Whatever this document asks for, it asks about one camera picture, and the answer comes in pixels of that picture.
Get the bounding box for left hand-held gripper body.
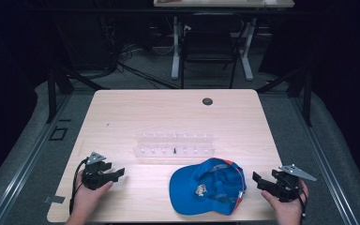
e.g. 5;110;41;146
82;152;118;191

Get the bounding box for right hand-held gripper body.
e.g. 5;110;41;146
270;164;318;203

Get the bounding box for blue baseball cap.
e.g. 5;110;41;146
168;157;248;217

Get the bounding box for person's right hand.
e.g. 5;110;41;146
261;181;309;225

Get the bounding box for person's left hand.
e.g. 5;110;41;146
71;170;114;219

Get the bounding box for grey tape strip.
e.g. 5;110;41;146
42;194;67;205

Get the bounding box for black tape square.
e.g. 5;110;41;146
48;126;68;142

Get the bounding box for clear acrylic rack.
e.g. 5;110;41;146
132;132;216;158

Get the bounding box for black metal stand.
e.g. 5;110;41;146
256;60;314;128
45;22;111;124

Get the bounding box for white-legged desk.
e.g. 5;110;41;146
153;0;295;82

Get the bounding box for black chair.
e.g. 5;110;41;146
179;13;246;90

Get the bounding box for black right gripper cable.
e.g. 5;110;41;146
297;186;308;218

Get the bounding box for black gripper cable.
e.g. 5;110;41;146
297;186;308;218
68;157;89;216

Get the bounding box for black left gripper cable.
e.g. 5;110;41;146
68;157;89;216

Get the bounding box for metal floor rail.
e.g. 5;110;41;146
290;93;360;225
0;93;73;225

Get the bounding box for black floor cable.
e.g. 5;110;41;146
115;59;180;90

